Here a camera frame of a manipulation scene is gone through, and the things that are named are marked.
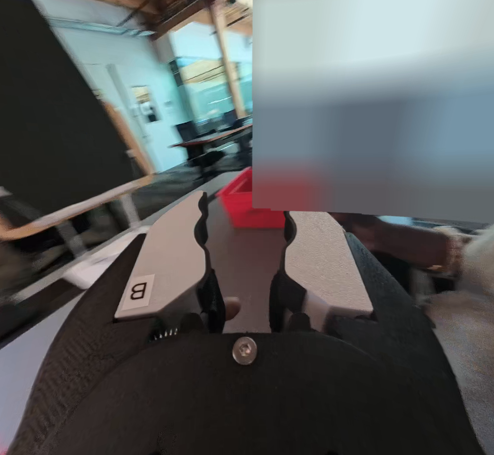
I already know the red plastic storage bin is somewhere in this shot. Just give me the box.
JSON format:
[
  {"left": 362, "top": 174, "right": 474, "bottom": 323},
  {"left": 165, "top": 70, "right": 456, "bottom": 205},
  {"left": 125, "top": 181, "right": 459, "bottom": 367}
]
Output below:
[{"left": 215, "top": 167, "right": 287, "bottom": 229}]

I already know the wooden support post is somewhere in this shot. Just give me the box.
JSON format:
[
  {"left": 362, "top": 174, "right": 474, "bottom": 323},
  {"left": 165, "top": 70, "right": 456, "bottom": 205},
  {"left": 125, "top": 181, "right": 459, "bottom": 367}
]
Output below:
[{"left": 210, "top": 2, "right": 248, "bottom": 119}]

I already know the wooden top office desk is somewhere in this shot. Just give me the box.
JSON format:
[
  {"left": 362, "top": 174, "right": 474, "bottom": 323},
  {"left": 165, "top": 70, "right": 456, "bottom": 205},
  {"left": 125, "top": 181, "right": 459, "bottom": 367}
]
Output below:
[{"left": 169, "top": 123, "right": 253, "bottom": 168}]

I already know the black display panel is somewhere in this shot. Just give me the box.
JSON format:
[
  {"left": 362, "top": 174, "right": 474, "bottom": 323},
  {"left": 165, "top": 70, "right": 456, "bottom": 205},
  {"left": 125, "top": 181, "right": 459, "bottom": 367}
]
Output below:
[{"left": 0, "top": 0, "right": 151, "bottom": 216}]

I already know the black office chair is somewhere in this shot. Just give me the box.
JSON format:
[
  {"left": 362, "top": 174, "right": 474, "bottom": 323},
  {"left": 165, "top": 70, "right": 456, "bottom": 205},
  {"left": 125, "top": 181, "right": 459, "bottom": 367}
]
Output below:
[{"left": 175, "top": 121, "right": 224, "bottom": 178}]

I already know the rounded wooden panel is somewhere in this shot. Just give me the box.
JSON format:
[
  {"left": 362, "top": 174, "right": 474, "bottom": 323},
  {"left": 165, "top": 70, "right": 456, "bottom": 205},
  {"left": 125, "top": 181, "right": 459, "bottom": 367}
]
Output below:
[{"left": 0, "top": 101, "right": 157, "bottom": 240}]

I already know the person's white shirt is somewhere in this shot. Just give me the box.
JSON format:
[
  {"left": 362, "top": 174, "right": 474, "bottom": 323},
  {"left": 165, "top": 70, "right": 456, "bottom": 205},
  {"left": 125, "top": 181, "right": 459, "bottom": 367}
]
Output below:
[{"left": 421, "top": 224, "right": 494, "bottom": 455}]

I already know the person's left hand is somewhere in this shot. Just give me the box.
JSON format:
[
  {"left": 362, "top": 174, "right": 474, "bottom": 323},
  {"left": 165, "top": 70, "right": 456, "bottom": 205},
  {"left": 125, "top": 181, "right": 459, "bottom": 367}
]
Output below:
[{"left": 223, "top": 296, "right": 242, "bottom": 322}]

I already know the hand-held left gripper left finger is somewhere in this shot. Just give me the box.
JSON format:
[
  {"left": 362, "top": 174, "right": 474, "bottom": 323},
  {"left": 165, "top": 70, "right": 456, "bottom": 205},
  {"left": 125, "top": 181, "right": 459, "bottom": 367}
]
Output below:
[{"left": 114, "top": 191, "right": 226, "bottom": 334}]

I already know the person's right forearm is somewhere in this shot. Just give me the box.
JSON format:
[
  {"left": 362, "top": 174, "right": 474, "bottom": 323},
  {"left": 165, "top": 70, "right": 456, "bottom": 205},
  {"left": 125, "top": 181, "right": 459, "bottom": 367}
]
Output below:
[{"left": 332, "top": 213, "right": 462, "bottom": 274}]

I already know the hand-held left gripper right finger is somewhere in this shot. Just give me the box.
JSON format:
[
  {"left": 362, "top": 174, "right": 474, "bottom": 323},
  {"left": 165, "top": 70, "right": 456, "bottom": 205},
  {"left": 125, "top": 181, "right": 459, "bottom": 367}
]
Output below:
[{"left": 269, "top": 211, "right": 375, "bottom": 333}]

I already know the dark door window panel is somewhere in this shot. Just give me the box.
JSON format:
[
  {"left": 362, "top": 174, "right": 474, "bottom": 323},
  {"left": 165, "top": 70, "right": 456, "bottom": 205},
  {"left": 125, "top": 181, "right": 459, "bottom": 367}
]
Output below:
[{"left": 131, "top": 86, "right": 160, "bottom": 124}]

